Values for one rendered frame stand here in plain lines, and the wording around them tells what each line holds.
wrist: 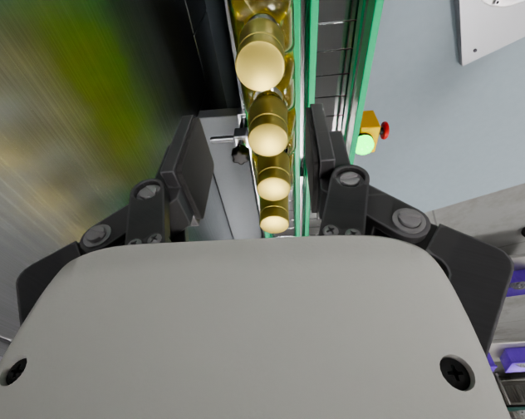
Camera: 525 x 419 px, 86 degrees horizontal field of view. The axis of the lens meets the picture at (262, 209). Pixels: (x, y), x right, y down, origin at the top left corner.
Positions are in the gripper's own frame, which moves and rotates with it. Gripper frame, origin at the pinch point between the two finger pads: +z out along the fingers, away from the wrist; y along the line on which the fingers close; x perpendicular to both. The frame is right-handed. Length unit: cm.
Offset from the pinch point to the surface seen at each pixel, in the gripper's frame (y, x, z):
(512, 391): 510, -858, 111
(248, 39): -0.6, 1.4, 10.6
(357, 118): 12.4, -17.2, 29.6
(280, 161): 0.7, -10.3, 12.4
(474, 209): 150, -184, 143
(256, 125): -0.9, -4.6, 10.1
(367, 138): 19, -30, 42
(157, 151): -12.4, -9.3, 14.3
